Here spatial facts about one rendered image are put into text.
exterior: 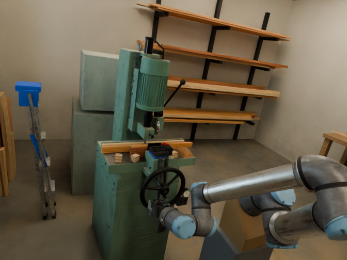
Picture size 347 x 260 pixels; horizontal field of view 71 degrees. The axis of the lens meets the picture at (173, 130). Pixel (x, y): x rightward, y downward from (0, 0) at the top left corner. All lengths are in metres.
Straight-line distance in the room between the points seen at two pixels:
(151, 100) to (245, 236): 0.94
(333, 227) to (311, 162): 0.19
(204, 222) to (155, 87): 0.79
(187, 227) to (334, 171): 0.58
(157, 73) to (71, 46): 2.41
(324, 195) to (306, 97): 3.92
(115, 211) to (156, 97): 0.75
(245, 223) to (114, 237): 0.84
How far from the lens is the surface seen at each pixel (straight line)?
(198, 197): 1.16
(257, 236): 1.60
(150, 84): 1.46
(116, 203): 1.61
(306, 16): 5.08
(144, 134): 1.56
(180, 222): 1.06
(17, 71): 3.82
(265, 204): 1.42
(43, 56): 3.75
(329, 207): 0.85
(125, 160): 1.51
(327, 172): 0.87
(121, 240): 1.82
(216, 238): 1.72
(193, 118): 3.97
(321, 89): 4.58
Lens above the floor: 1.59
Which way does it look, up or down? 19 degrees down
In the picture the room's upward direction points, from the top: 10 degrees clockwise
